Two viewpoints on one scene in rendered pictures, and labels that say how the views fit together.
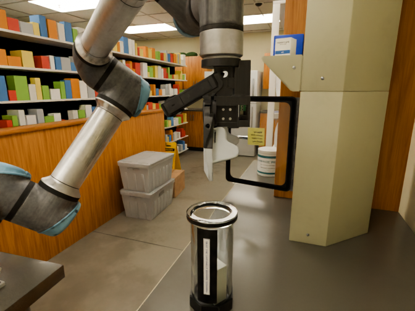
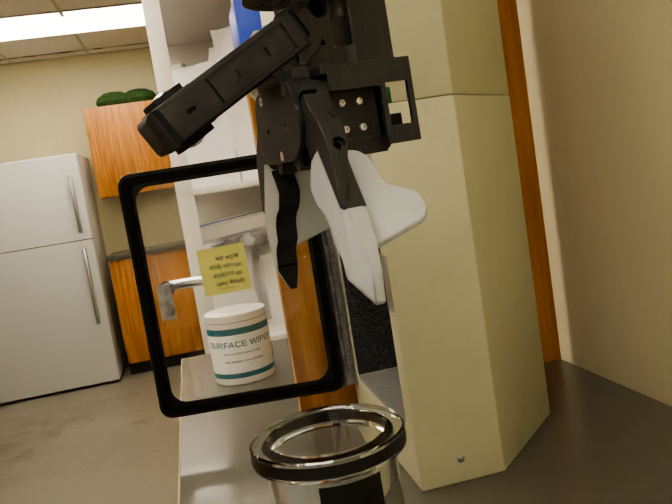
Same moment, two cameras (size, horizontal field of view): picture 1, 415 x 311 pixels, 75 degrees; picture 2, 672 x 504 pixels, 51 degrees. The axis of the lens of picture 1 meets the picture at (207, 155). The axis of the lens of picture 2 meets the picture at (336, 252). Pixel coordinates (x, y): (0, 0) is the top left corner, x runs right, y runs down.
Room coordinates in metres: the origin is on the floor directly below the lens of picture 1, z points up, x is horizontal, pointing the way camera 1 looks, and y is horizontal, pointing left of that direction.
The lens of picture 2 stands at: (0.11, 0.21, 1.34)
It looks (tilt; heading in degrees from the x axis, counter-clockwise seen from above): 6 degrees down; 329
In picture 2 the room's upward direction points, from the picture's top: 9 degrees counter-clockwise
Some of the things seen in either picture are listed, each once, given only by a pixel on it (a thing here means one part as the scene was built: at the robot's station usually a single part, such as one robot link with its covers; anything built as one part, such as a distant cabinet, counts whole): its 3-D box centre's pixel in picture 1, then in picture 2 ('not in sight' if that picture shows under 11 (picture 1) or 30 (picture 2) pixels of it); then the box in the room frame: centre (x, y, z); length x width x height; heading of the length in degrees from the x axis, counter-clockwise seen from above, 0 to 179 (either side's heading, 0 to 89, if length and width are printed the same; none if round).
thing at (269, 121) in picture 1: (257, 142); (233, 284); (1.17, -0.22, 1.19); 0.30 x 0.01 x 0.40; 61
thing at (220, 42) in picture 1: (221, 47); not in sight; (0.51, -0.02, 1.49); 0.08 x 0.08 x 0.05
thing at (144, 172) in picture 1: (148, 170); not in sight; (3.07, 0.70, 0.49); 0.60 x 0.42 x 0.33; 160
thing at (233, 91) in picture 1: (225, 95); (322, 71); (0.50, -0.03, 1.41); 0.09 x 0.08 x 0.12; 84
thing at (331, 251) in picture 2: (296, 146); (333, 268); (1.09, -0.36, 1.19); 0.03 x 0.02 x 0.39; 160
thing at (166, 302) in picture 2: not in sight; (166, 301); (1.21, -0.12, 1.18); 0.02 x 0.02 x 0.06; 61
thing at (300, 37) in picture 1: (288, 50); (269, 34); (1.05, -0.30, 1.55); 0.10 x 0.10 x 0.09; 70
